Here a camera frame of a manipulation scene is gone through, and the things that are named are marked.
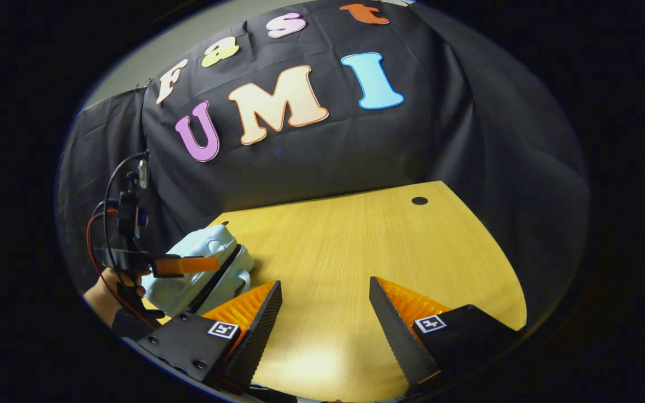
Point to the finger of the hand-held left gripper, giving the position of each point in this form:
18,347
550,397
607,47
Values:
188,265

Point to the black backdrop cloth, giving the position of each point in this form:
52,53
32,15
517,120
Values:
356,145

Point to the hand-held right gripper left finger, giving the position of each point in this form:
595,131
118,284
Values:
255,336

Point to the light blue suitcase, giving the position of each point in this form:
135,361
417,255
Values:
199,252

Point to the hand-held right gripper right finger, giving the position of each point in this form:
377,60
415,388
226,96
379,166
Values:
398,330

